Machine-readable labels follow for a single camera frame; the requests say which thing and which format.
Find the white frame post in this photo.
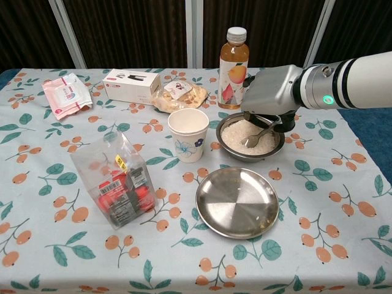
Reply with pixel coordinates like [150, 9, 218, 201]
[48, 0, 88, 69]
[185, 0, 205, 69]
[304, 0, 336, 69]

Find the floral fruit print tablecloth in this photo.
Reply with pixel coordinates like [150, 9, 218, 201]
[0, 67, 392, 294]

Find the metal spoon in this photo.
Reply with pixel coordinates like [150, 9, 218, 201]
[240, 121, 281, 146]

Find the white rice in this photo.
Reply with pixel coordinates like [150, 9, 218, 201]
[220, 119, 277, 156]

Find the peach tea bottle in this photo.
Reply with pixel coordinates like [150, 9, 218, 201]
[217, 26, 249, 110]

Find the pink wet wipes pack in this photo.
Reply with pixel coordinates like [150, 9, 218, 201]
[41, 72, 93, 121]

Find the white flower paper cup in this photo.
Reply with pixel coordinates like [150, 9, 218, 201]
[167, 108, 210, 164]

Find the clear bag of snacks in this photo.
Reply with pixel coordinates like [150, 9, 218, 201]
[149, 80, 209, 113]

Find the white cardboard box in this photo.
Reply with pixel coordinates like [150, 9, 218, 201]
[102, 69, 162, 106]

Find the metal bowl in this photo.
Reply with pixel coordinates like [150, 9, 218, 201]
[216, 111, 285, 163]

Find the round metal plate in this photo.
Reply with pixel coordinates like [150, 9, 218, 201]
[195, 167, 280, 239]

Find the clear box of tomatoes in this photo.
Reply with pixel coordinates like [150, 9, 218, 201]
[70, 130, 158, 231]

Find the blue table cover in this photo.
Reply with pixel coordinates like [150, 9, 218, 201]
[0, 67, 392, 188]

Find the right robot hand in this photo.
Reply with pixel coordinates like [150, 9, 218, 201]
[240, 64, 304, 134]

